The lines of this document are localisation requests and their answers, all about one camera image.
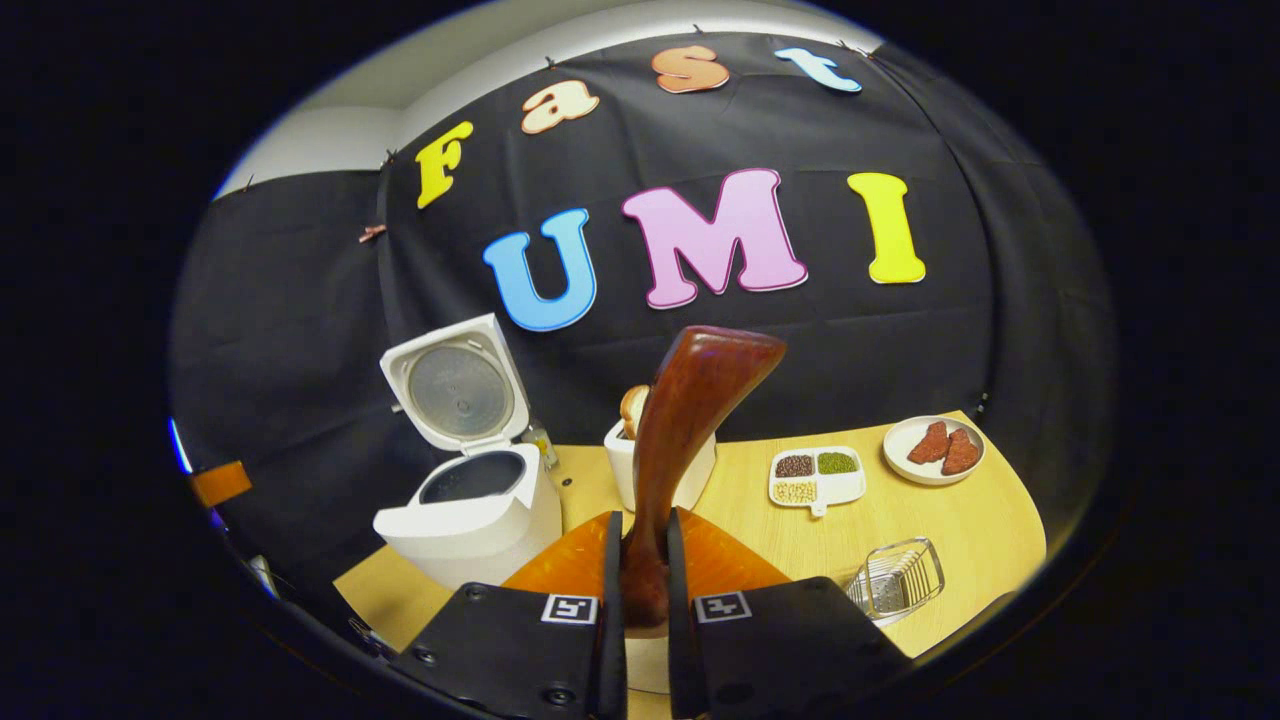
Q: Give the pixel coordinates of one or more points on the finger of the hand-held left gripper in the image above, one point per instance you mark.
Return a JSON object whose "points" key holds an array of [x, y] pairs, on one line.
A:
{"points": [[220, 483]]}

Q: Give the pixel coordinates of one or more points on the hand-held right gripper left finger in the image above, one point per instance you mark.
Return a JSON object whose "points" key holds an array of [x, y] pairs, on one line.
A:
{"points": [[612, 650]]}

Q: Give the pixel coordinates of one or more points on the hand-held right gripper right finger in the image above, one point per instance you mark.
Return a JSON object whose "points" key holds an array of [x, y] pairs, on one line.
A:
{"points": [[680, 650]]}

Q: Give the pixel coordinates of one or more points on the white rice cooker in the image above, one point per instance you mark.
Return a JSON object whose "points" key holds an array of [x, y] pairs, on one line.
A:
{"points": [[480, 530]]}

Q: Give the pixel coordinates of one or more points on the brown wooden spoon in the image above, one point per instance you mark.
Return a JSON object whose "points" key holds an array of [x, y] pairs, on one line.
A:
{"points": [[690, 420]]}

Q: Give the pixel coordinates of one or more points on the white toaster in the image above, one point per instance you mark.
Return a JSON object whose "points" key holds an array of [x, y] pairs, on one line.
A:
{"points": [[622, 470]]}

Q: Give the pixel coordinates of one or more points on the small glass bottle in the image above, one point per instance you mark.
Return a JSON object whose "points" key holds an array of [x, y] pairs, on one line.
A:
{"points": [[540, 448]]}

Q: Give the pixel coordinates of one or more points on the white divided grain dish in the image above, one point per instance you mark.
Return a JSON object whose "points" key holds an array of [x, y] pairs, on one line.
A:
{"points": [[845, 485]]}

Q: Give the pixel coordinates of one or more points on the toasted bread slice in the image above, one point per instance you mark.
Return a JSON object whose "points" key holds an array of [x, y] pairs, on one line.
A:
{"points": [[633, 410]]}

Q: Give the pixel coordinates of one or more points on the pink cloth clip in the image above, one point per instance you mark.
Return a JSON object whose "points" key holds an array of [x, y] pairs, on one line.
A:
{"points": [[372, 233]]}

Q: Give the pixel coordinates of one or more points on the white round plate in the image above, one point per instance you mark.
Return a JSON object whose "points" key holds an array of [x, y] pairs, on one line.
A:
{"points": [[900, 450]]}

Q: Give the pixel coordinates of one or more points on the red meat slice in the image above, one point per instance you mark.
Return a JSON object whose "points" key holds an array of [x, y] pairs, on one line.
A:
{"points": [[930, 443], [960, 452]]}

